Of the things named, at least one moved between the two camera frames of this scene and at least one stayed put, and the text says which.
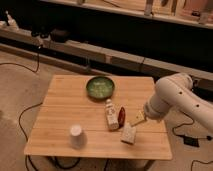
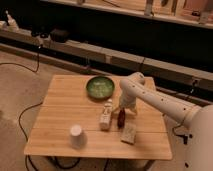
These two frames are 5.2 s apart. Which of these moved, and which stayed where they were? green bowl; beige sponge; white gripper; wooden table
Moved: white gripper
Stayed: beige sponge; green bowl; wooden table
